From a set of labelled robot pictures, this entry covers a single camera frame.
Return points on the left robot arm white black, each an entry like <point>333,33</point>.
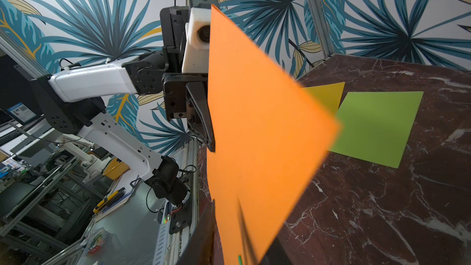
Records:
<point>72,100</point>

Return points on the green paper sheet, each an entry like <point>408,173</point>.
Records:
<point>376,125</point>

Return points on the orange paper sheet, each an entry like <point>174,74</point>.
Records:
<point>271,137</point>

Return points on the yellow paper sheet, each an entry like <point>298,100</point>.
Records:
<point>328,95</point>

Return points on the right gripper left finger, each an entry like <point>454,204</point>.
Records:
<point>199,250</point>

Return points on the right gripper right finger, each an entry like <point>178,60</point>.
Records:
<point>276,255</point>

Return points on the aluminium front rail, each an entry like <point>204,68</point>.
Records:
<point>178,222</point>

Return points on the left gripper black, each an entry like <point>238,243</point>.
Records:
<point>185,96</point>

